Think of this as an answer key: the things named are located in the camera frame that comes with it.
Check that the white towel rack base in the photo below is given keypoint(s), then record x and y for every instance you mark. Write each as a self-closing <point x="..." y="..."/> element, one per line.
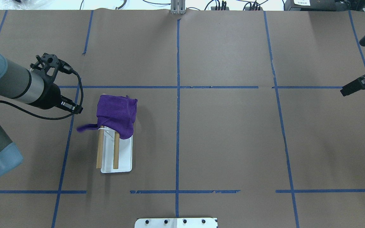
<point x="125" y="156"/>

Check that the wooden rack dowel far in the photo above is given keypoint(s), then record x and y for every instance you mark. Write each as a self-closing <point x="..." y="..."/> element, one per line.
<point x="100" y="147"/>

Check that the wooden rack dowel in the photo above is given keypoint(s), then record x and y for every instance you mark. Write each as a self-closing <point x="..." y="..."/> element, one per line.
<point x="116" y="150"/>
<point x="100" y="147"/>

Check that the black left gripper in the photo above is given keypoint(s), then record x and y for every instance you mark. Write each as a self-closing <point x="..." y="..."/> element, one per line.
<point x="50" y="96"/>

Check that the purple towel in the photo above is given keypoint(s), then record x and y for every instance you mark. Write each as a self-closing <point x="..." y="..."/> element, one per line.
<point x="115" y="112"/>

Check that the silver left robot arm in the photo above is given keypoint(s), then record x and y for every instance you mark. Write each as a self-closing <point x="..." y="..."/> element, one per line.
<point x="33" y="91"/>

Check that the wooden rack dowel near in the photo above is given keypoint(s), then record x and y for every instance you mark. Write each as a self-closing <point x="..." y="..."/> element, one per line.
<point x="116" y="150"/>

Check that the white camera mast pedestal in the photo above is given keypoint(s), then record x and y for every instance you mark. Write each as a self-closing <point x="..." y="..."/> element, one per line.
<point x="176" y="223"/>

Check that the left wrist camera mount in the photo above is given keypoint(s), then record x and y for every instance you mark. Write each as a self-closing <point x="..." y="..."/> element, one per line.
<point x="47" y="67"/>

